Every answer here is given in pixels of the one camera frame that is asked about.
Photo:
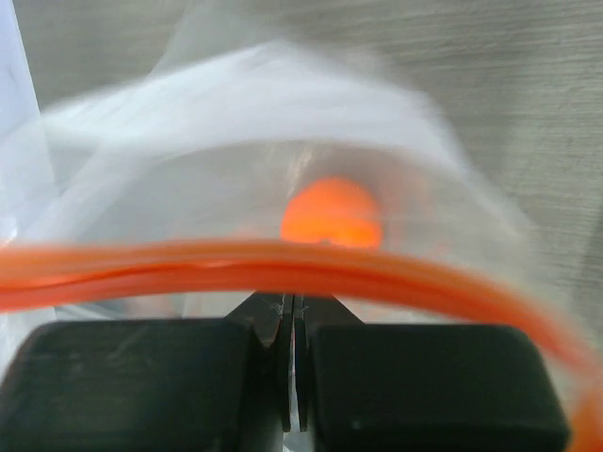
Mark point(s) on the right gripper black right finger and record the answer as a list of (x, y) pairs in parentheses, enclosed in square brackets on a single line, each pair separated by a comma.
[(419, 387)]

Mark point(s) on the clear zip top bag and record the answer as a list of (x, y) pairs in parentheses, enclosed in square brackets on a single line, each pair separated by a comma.
[(162, 197)]

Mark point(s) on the orange fake fruit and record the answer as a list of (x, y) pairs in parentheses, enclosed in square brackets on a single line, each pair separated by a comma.
[(336, 211)]

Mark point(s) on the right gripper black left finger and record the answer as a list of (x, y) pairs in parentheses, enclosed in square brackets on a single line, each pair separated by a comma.
[(196, 384)]

